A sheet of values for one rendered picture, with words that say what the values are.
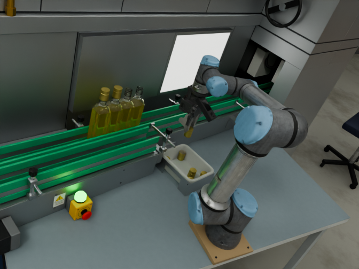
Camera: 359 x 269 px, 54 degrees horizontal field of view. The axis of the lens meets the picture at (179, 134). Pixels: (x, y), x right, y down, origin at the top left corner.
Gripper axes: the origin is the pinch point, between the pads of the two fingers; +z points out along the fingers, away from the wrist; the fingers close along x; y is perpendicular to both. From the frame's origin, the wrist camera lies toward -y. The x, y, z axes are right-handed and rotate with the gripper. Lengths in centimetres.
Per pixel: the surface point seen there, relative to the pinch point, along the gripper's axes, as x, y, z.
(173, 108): -12.3, 17.5, 3.4
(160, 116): -5.3, 19.2, 6.9
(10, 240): 82, 10, 18
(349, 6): -85, -24, -61
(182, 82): -26.0, 23.9, -4.7
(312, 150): -236, -44, 98
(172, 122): -5.1, 11.7, 5.6
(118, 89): 29.3, 21.4, -17.7
